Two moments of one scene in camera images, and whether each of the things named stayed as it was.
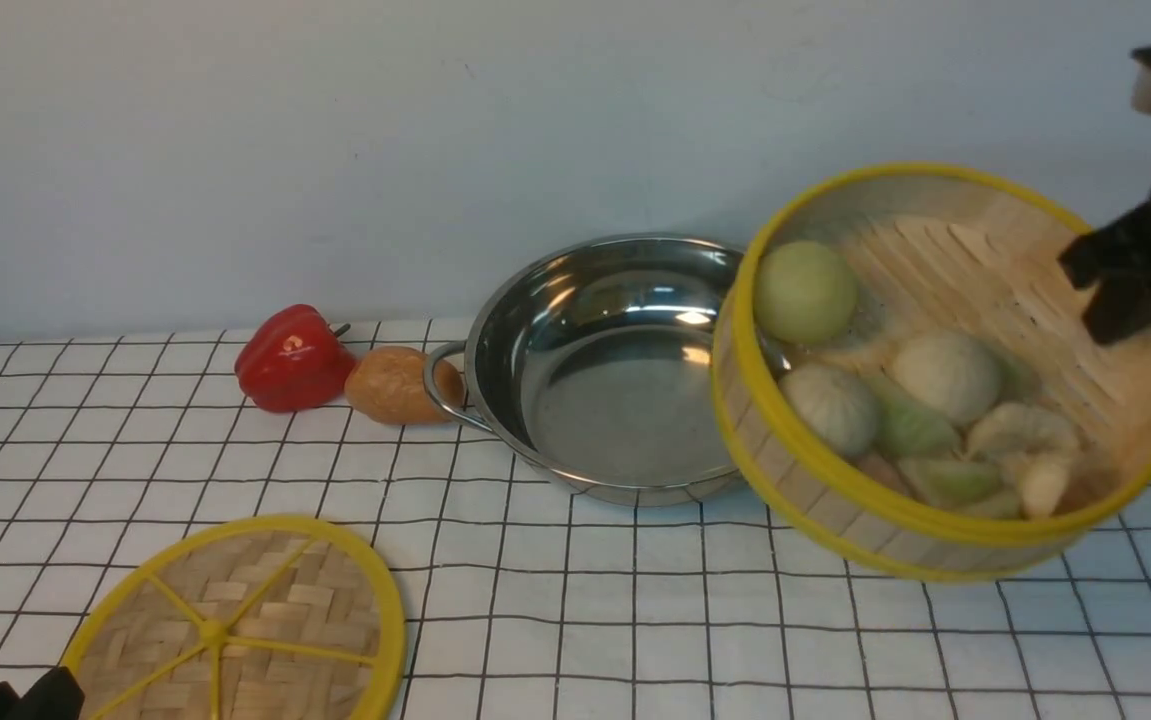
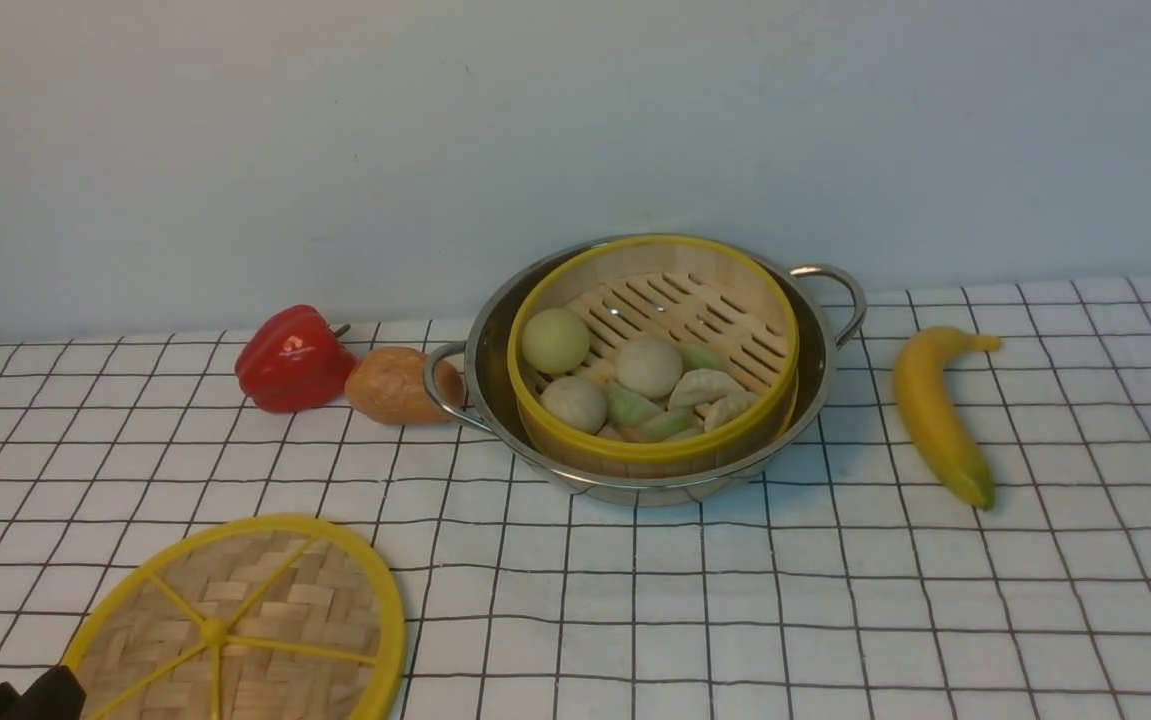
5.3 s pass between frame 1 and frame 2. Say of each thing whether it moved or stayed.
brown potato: stayed
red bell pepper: stayed
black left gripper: stayed
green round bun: moved
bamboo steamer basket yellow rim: moved
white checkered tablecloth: stayed
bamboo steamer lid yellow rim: stayed
